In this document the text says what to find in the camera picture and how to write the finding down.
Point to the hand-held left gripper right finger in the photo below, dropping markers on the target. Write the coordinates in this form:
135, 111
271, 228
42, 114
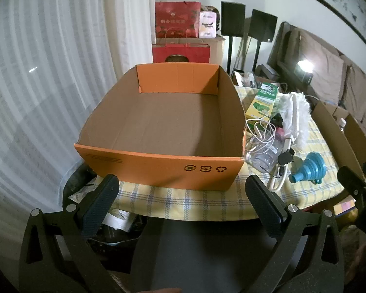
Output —
260, 203

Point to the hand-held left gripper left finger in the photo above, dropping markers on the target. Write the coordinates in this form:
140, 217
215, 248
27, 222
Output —
100, 203

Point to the blue collapsible funnel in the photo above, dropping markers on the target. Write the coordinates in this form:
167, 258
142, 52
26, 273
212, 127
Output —
314, 164

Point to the clear plastic bottle pink cap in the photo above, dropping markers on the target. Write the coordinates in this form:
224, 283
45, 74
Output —
265, 158

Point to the white fluffy duster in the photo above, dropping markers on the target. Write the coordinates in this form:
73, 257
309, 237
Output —
302, 119

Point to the orange cardboard box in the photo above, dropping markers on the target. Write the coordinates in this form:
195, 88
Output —
170, 122

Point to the person's left hand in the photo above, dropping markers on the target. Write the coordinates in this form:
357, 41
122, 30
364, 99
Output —
164, 291

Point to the yellow pink packet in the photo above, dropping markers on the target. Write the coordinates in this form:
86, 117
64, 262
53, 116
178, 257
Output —
344, 206

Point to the dark bag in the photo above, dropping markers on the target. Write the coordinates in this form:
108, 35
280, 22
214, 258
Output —
79, 177

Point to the open brown cardboard box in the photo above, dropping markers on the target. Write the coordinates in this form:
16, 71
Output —
332, 134

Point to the brown sofa cushion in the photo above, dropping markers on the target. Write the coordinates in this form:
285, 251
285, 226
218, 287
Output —
355, 94
320, 64

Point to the green carton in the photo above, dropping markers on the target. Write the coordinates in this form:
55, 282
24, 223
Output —
260, 103

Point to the small lit lamp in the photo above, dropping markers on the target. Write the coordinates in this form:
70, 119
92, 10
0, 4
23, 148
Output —
305, 66

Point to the clear plastic bag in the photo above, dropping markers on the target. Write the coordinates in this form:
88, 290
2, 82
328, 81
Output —
244, 79

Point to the white sheer curtain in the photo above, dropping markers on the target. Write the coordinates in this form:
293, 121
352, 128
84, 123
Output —
42, 82

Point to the dark wooden sofa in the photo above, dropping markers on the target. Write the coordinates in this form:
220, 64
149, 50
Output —
285, 55

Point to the white drape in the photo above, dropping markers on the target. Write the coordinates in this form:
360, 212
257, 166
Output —
128, 21

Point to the pink white box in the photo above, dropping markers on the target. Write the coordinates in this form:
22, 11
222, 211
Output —
208, 24

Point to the red floral gift bag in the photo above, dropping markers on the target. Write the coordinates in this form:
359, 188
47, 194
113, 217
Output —
177, 18

